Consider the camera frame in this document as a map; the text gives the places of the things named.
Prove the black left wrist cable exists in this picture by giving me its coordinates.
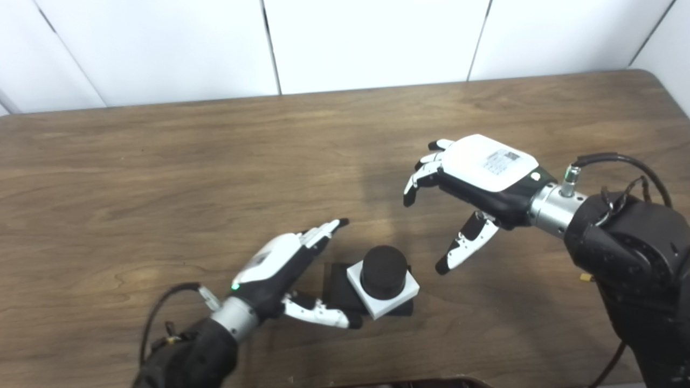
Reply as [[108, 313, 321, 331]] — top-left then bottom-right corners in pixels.
[[139, 283, 222, 367]]

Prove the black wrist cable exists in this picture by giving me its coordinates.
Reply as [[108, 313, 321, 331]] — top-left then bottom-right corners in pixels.
[[561, 153, 673, 388], [139, 283, 222, 367]]

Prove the white and black right hand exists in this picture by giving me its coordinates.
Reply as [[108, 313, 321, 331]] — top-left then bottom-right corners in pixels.
[[403, 134, 556, 275]]

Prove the white and black left hand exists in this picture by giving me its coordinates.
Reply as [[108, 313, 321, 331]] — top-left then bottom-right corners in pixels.
[[231, 218, 363, 329]]

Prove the black peg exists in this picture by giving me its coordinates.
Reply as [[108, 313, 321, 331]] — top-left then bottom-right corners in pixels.
[[323, 246, 415, 317]]

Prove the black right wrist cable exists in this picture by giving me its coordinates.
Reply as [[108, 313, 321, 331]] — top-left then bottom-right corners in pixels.
[[561, 153, 673, 388]]

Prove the white square piece with hole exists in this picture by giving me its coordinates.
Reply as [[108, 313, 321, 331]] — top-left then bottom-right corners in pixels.
[[346, 260, 420, 320]]

